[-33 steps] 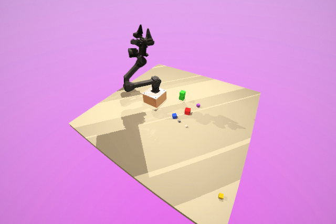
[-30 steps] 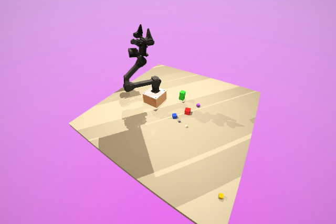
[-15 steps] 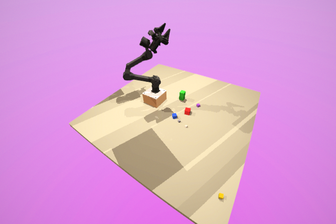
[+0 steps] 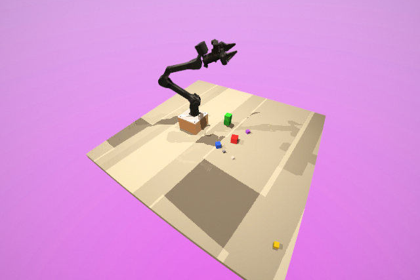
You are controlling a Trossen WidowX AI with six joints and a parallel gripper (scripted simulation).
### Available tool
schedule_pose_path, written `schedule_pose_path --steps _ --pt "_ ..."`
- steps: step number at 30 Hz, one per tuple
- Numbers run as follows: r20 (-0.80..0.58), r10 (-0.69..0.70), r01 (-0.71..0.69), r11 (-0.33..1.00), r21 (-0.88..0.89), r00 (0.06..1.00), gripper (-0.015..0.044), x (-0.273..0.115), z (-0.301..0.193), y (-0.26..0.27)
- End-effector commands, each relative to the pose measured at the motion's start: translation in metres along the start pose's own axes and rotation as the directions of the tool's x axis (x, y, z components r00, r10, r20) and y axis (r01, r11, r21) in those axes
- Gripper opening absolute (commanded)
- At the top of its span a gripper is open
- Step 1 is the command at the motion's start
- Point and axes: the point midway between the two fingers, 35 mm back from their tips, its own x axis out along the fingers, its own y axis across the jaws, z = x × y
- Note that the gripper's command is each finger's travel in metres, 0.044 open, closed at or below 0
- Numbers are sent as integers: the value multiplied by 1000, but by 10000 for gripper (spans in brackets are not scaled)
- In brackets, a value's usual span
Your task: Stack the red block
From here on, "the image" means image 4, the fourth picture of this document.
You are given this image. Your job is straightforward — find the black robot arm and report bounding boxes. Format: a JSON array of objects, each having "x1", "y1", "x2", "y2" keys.
[{"x1": 158, "y1": 39, "x2": 220, "y2": 117}]

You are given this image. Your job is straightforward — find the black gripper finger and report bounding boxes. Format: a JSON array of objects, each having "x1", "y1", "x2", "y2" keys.
[
  {"x1": 223, "y1": 42, "x2": 235, "y2": 52},
  {"x1": 224, "y1": 50, "x2": 237, "y2": 63}
]

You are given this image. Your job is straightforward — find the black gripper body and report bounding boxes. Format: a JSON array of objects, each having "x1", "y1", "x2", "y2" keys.
[{"x1": 210, "y1": 41, "x2": 228, "y2": 66}]

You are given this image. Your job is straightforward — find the red block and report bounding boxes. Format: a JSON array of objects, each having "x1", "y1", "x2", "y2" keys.
[{"x1": 230, "y1": 134, "x2": 238, "y2": 144}]

